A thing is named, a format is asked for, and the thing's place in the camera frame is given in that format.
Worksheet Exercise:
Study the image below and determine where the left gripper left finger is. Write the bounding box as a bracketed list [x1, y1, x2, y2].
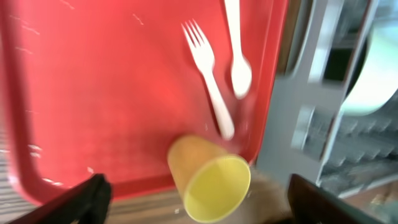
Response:
[9, 174, 112, 224]

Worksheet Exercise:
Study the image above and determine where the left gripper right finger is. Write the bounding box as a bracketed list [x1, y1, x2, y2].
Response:
[287, 174, 382, 224]

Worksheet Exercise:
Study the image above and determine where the yellow cup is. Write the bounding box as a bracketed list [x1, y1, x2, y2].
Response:
[167, 135, 251, 223]

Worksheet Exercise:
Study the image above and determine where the mint green bowl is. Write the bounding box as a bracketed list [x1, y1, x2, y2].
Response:
[340, 24, 397, 116]

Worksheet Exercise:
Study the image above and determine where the white plastic spoon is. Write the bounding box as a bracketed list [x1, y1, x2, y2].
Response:
[224, 0, 252, 99]

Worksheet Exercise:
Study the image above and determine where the white plastic fork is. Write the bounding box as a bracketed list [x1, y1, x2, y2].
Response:
[181, 20, 234, 140]

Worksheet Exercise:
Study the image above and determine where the grey dishwasher rack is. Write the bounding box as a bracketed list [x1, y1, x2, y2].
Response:
[256, 0, 397, 199]

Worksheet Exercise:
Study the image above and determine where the red serving tray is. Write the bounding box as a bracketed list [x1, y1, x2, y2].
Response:
[1, 0, 289, 205]

